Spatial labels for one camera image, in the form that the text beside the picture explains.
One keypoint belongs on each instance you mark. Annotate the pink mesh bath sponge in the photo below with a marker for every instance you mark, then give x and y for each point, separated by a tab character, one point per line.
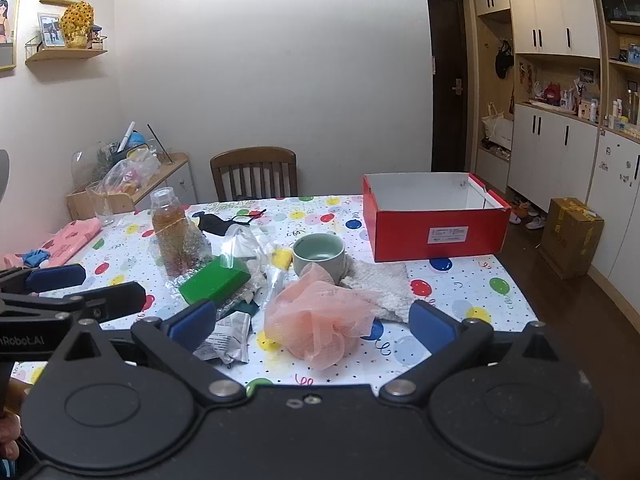
320	317

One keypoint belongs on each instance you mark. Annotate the green sponge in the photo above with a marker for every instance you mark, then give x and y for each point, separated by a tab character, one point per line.
212	280

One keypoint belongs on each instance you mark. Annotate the white sneaker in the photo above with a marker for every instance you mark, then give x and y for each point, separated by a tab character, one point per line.
535	223

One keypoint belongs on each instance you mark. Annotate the tan shoe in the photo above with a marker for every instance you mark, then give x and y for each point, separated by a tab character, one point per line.
522	209

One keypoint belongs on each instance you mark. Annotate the pink patterned bag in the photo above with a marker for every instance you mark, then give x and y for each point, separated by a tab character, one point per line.
70	240

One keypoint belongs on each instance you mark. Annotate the white fluffy towel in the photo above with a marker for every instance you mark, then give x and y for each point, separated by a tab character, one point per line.
382	287

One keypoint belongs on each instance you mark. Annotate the crumpled clear wrapper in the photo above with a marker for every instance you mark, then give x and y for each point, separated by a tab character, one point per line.
192	252

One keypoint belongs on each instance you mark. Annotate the brown cardboard box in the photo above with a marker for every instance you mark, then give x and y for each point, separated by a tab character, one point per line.
570	237

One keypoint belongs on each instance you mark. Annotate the yellow flower ornament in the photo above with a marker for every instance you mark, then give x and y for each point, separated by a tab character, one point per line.
78	22

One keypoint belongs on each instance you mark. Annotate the white wall cabinets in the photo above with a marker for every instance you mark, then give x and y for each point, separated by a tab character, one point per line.
550	5

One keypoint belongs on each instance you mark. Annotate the small yellow object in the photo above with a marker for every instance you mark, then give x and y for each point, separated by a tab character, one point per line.
282	258

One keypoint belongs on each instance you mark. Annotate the small photo frame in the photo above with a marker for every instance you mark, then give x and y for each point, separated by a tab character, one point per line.
50	30

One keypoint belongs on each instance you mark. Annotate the plastic bottle of tea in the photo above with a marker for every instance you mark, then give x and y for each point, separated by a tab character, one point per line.
169	230

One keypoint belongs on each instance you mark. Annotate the clear plastic bag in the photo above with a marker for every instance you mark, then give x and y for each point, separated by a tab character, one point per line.
260	280

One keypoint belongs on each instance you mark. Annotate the small wooden cabinet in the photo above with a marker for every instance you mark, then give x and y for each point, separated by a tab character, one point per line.
172	180

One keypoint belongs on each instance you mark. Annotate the black hanging bag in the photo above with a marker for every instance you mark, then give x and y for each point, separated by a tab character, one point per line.
504	60

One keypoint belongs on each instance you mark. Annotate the white tote bag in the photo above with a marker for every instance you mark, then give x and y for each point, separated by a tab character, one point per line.
497	130

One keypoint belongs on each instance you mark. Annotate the blue cloth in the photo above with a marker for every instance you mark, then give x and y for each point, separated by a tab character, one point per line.
36	258

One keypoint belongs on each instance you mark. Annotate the framed wall poster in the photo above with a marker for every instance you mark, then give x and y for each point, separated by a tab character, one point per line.
6	25

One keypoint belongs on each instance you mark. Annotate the silver foil packet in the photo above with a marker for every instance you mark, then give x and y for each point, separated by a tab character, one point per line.
230	337

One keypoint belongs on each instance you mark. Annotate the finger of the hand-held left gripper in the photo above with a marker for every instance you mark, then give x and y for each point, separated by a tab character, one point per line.
110	300
55	277

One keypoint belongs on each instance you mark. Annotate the black face mask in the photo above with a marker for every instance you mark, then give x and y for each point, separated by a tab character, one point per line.
215	222

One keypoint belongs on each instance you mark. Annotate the red cardboard box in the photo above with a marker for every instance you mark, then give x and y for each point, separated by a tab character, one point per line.
400	232

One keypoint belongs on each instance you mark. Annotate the wooden wall shelf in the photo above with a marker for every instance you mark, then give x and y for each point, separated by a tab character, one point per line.
65	54

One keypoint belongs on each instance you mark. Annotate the plastic bag of snacks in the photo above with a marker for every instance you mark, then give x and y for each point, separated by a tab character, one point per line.
131	172

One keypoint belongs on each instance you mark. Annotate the dark door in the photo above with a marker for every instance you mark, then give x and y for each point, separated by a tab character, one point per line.
447	85

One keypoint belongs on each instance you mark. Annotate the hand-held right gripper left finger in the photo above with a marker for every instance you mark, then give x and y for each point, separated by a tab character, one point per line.
192	321

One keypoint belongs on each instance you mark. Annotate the pale green ceramic cup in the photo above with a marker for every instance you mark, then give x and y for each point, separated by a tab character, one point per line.
319	260

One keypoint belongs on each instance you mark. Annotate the person's left hand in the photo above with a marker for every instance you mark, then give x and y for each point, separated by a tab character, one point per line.
11	435

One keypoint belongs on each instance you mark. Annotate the clear plastic dome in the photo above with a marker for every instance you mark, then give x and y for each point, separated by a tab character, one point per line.
87	165

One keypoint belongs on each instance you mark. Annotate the red item on counter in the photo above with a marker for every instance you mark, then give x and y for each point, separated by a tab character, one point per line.
551	94

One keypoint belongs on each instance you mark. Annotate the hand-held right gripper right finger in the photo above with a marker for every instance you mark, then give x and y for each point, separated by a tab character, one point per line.
431	324

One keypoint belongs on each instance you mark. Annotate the wooden chair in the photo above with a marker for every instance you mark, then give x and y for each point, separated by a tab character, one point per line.
255	172

